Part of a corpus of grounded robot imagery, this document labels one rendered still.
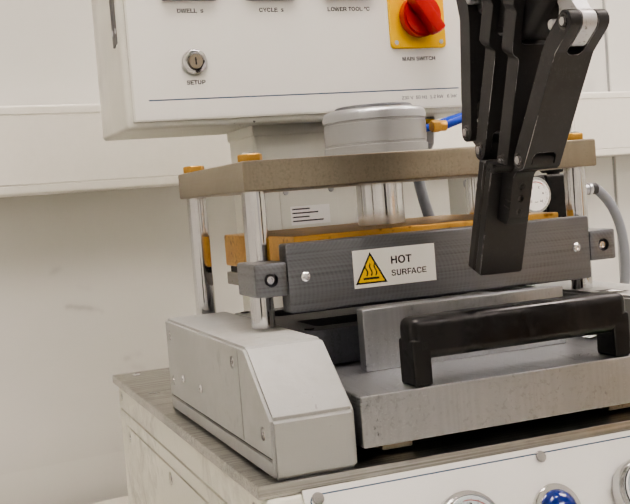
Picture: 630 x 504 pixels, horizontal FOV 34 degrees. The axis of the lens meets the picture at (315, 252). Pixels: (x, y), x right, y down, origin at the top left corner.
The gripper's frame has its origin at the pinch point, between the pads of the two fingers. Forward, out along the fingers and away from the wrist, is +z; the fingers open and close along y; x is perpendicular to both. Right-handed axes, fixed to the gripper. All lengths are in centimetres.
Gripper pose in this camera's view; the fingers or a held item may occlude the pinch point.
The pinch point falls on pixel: (500, 216)
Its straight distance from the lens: 64.7
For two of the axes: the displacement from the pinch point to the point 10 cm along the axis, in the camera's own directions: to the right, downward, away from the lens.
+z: -0.4, 9.3, 3.7
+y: 3.5, 3.6, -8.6
